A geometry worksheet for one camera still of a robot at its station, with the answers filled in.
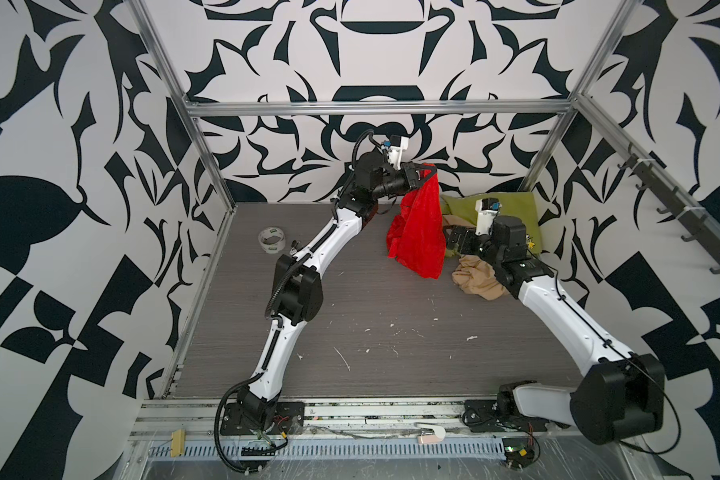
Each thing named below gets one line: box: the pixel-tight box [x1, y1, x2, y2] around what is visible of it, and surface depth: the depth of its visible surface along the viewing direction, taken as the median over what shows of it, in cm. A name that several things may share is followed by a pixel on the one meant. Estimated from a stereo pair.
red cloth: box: [387, 164, 446, 280], surface depth 90 cm
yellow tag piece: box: [171, 428, 186, 458], surface depth 72 cm
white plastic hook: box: [414, 422, 446, 443], surface depth 72 cm
